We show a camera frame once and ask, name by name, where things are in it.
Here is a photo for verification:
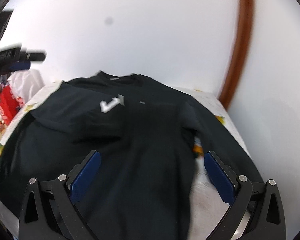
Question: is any white plastic bag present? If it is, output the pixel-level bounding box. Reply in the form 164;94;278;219
8;69;44;106

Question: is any black sweatshirt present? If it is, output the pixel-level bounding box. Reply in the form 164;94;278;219
0;72;262;239

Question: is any brown wooden door frame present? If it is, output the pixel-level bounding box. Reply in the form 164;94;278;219
219;0;255;109

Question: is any fruit print table cover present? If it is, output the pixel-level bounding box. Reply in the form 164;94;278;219
0;81;247;239

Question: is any red paper bag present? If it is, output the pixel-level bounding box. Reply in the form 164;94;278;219
0;85;25;126

